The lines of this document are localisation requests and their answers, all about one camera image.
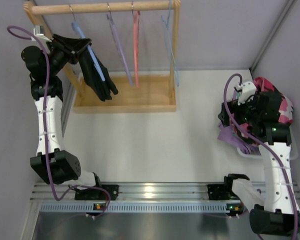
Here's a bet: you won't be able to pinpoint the pink plastic hanger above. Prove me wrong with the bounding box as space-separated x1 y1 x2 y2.
131 0 140 88

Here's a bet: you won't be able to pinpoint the slotted grey cable duct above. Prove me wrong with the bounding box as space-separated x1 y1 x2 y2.
38 201 243 214

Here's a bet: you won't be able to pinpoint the light blue wire hanger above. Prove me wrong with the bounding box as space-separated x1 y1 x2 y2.
160 0 180 87

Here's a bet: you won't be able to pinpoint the blue plastic hanger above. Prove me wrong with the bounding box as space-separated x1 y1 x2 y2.
68 4 106 82

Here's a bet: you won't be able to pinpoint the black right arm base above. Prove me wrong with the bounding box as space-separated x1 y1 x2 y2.
207 184 231 201

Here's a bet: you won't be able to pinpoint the black trousers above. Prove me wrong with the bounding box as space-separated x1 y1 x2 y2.
79 50 119 102

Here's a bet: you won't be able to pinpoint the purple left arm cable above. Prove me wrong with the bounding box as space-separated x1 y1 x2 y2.
6 25 112 221

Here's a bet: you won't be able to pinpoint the pink camouflage garment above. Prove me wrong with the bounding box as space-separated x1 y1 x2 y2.
238 77 293 146

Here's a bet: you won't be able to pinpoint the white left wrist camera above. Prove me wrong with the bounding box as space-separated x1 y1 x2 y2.
33 25 52 42

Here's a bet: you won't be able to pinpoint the wooden clothes rack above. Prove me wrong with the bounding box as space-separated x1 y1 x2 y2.
23 0 181 114

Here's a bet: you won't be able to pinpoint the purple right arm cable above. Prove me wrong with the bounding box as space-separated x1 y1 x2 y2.
223 73 300 240

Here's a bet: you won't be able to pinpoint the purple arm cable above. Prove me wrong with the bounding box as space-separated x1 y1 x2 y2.
223 73 300 240
6 25 112 221

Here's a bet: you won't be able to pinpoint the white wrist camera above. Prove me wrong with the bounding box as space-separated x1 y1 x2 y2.
234 81 257 106
33 25 52 42

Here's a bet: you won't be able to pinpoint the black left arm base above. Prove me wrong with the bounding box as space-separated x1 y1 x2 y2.
74 184 119 201

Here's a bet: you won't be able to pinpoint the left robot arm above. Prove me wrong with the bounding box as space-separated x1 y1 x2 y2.
21 34 100 187

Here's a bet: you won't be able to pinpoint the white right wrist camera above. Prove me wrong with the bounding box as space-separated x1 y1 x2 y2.
234 81 257 106

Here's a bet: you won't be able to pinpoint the aluminium mounting rail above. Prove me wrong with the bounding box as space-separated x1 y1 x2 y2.
30 182 300 201

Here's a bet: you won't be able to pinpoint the purple garment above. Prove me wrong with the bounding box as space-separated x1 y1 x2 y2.
217 122 258 148

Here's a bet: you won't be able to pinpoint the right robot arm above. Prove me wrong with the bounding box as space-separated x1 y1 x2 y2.
218 90 300 240

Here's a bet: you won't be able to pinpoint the purple plastic hanger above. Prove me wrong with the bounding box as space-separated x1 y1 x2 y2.
106 3 134 87

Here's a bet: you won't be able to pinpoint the white laundry basket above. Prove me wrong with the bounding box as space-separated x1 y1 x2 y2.
234 139 299 160

